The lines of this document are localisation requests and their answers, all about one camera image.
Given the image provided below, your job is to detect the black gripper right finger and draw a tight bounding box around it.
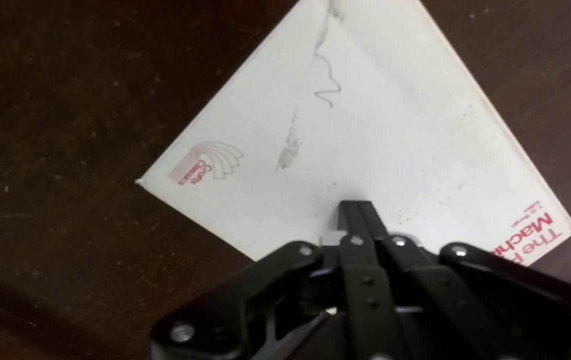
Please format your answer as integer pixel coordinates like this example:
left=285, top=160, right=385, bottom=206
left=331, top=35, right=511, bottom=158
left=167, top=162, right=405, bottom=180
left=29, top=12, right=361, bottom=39
left=359, top=197, right=571, bottom=360

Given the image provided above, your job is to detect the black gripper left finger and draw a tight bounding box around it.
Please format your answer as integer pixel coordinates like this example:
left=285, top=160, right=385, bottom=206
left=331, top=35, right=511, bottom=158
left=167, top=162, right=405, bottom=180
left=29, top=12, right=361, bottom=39
left=149, top=197, right=401, bottom=360

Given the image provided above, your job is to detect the white paperback book red title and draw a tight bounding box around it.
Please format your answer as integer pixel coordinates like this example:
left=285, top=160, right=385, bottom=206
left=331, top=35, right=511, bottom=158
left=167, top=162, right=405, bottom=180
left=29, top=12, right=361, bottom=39
left=133, top=0, right=571, bottom=268

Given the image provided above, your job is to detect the dark brown wooden side table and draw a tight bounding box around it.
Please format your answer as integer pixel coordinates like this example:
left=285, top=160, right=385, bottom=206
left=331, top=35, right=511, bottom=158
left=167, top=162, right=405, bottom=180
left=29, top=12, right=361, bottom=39
left=0, top=0, right=571, bottom=360

